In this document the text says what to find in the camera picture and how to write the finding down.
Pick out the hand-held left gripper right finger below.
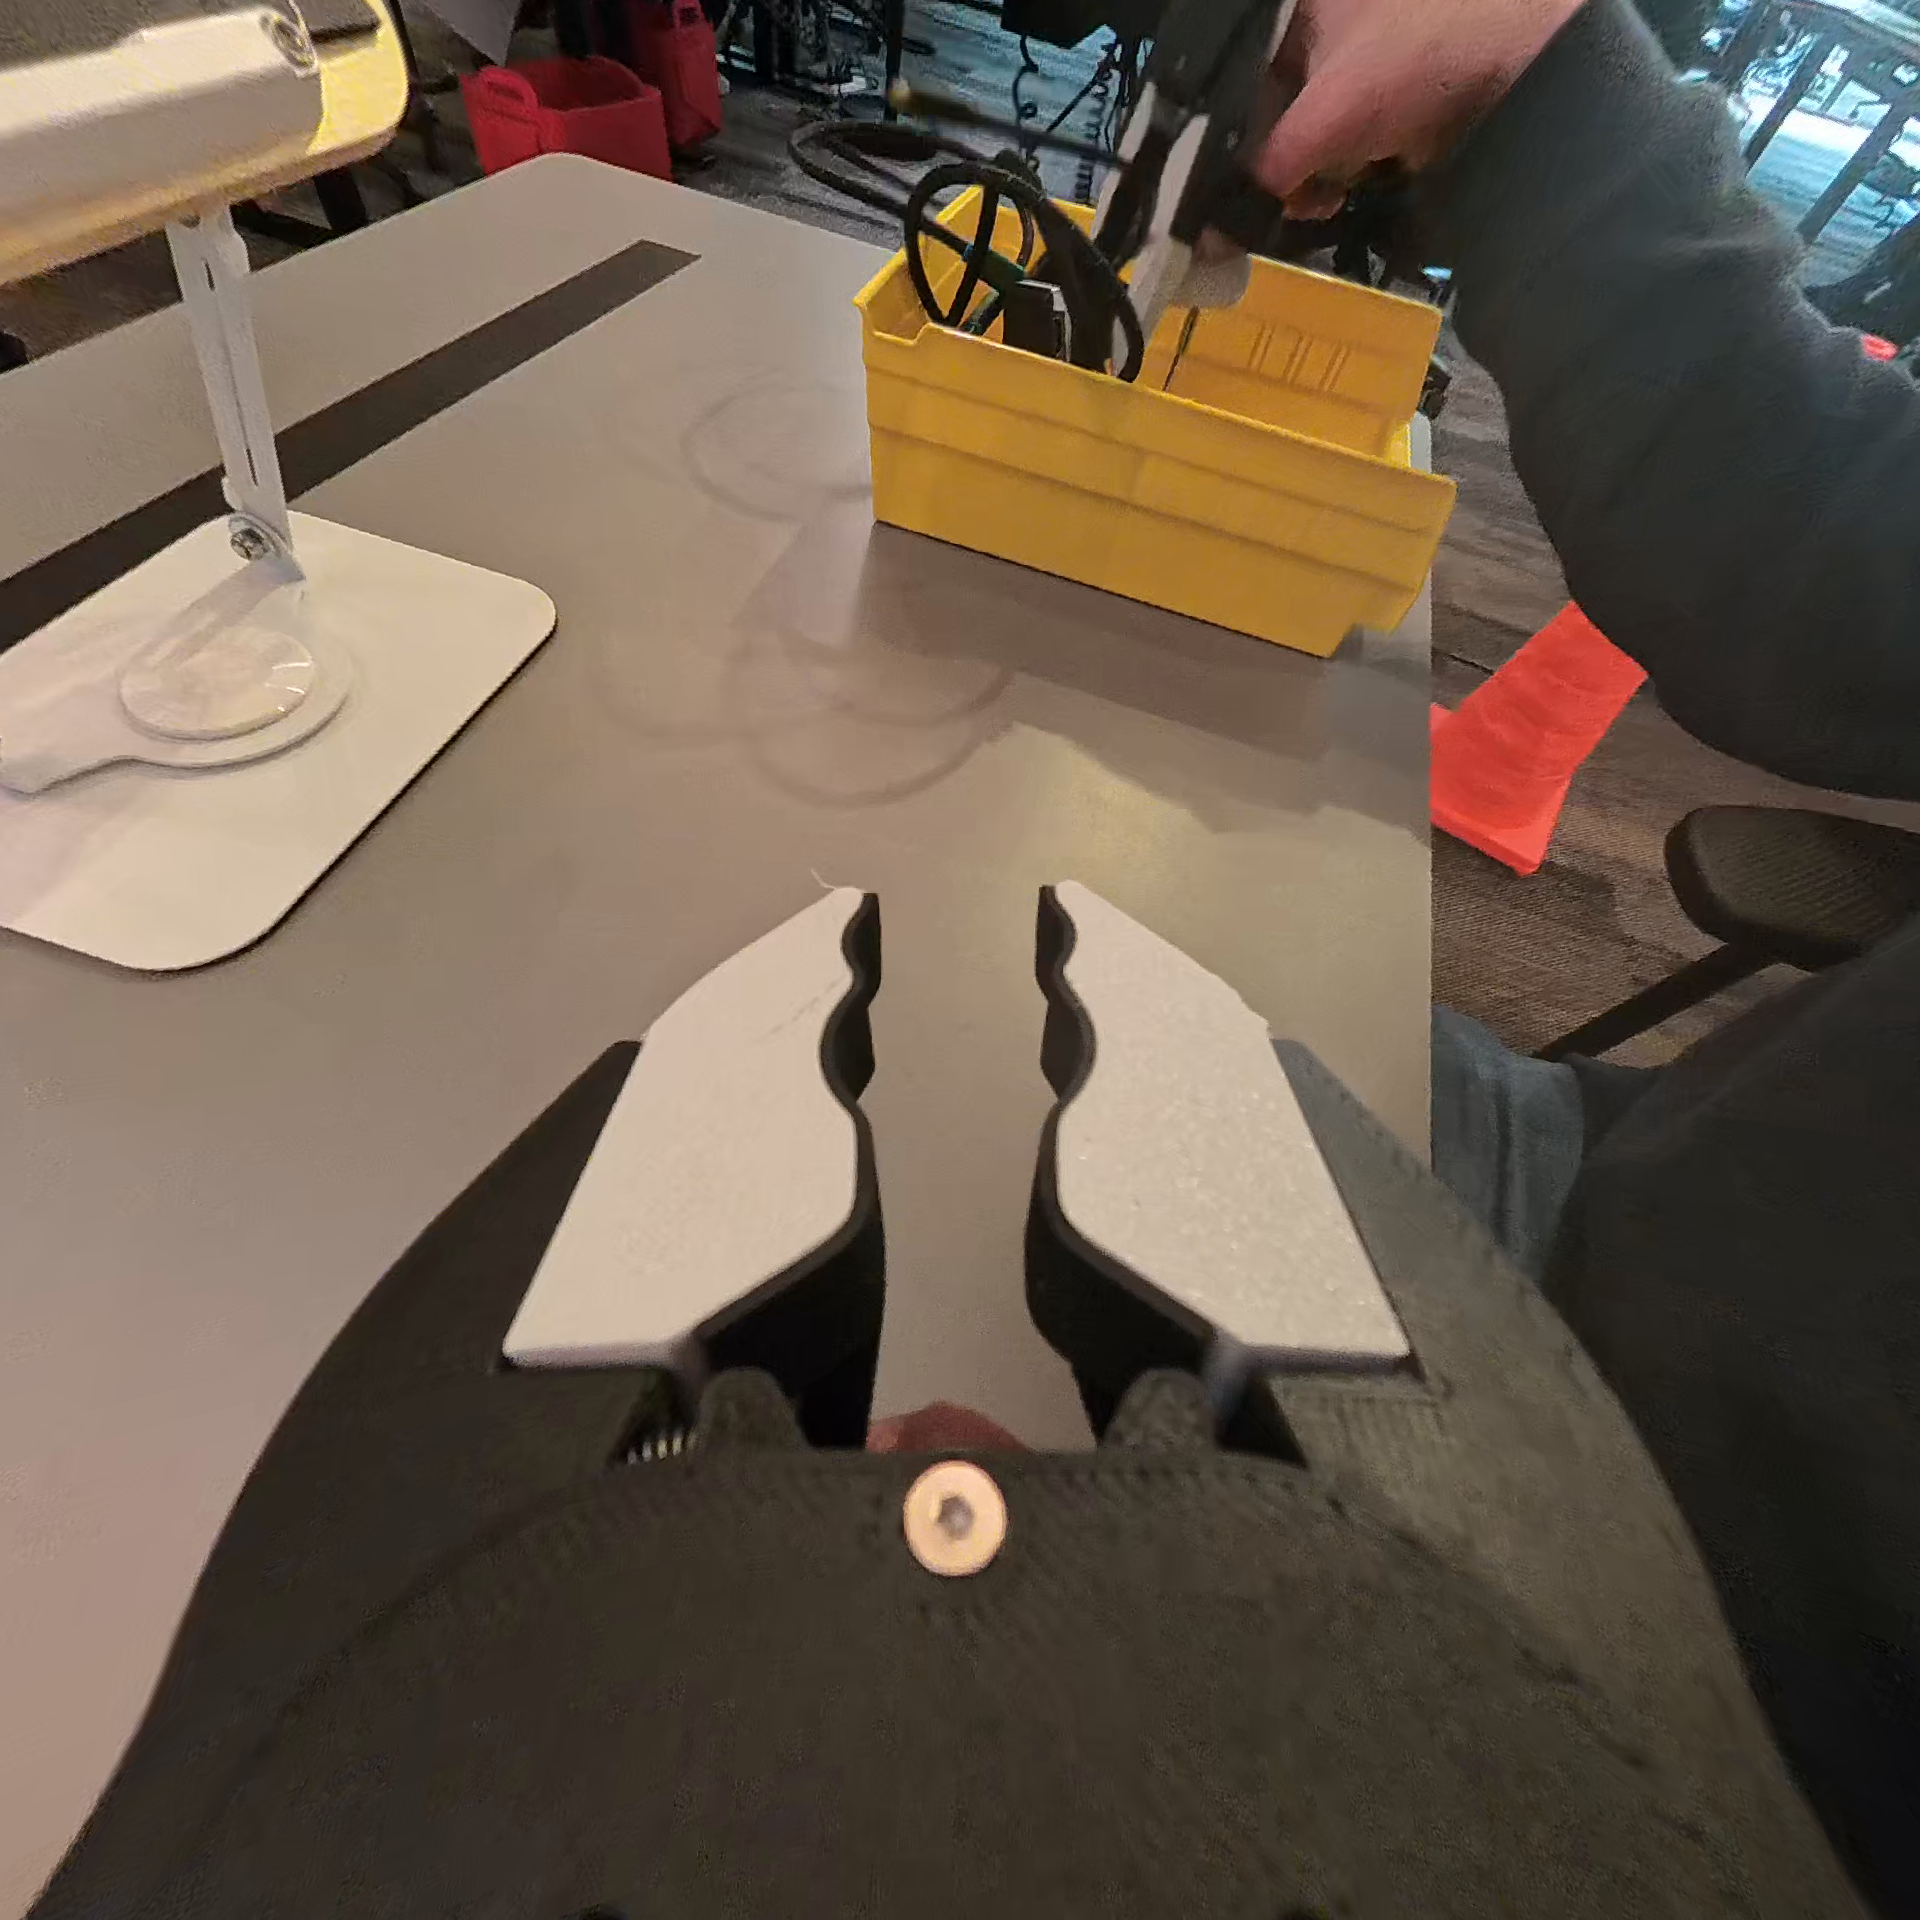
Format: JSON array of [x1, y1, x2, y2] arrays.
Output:
[[1028, 878, 1419, 1411]]

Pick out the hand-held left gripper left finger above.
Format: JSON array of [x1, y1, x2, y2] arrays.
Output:
[[503, 884, 887, 1374]]

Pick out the yellow divided storage bin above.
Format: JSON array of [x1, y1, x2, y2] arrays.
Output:
[[855, 195, 1459, 659]]

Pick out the person's right forearm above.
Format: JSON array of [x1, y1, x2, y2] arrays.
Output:
[[1410, 0, 1920, 801]]

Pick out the person's right hand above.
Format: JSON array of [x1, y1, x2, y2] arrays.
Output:
[[1252, 0, 1592, 223]]

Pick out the person's blue jeans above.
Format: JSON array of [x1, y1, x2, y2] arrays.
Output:
[[1428, 1006, 1589, 1278]]

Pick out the red plastic bin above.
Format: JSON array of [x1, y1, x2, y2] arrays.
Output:
[[625, 0, 723, 151], [458, 56, 673, 182]]

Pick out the orange traffic cone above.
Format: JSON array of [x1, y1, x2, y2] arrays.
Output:
[[1428, 602, 1647, 878]]

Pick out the white wooden laptop stand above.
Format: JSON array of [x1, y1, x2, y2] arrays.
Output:
[[0, 0, 562, 975]]

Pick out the black mesh office chair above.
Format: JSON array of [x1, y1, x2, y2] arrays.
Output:
[[1539, 802, 1920, 1058]]

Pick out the black looped cable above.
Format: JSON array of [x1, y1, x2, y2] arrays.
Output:
[[903, 157, 1148, 386]]

